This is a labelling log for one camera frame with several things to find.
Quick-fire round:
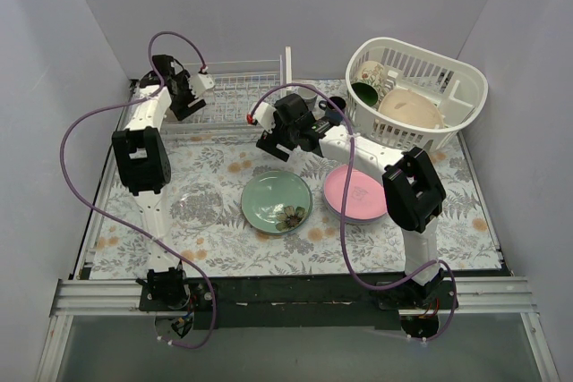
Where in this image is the white wire dish rack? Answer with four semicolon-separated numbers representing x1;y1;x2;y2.
162;49;285;137

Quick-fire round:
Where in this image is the green plate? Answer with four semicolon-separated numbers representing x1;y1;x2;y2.
240;170;313;235

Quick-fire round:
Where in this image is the clear glass plate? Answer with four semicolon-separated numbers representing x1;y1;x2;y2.
169;183;223;230

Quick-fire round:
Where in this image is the pink plate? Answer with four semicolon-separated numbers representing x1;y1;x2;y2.
322;165;388;219

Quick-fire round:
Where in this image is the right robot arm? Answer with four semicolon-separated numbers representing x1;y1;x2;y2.
247;93;448;309

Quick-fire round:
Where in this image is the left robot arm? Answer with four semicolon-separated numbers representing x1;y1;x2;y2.
112;55;192;310

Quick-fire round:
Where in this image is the cream leaf-shaped dish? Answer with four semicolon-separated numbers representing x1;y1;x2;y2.
378;89;444;130

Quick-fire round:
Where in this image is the grey mug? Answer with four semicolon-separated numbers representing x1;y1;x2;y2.
297;86;317;111

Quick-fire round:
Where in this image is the dark blue mug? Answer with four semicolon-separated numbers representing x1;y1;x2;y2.
319;97;346;123

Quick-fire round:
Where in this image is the white cutting board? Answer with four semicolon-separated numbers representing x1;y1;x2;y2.
284;46;293;84

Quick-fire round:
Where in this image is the floral mug green inside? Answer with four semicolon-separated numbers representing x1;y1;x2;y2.
350;60;388;107

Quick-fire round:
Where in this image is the white plastic basket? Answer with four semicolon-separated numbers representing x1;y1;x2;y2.
345;37;488;152

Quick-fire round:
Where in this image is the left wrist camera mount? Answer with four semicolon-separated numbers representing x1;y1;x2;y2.
189;70;215;98

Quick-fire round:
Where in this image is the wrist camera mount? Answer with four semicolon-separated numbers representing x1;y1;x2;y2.
189;70;215;98
246;102;276;132

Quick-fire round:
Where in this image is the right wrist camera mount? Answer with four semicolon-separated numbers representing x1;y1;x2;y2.
246;102;276;132

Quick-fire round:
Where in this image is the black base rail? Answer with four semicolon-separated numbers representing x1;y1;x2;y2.
137;269;453;331

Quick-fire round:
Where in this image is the aluminium frame rail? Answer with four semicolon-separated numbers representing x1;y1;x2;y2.
49;277;158;317

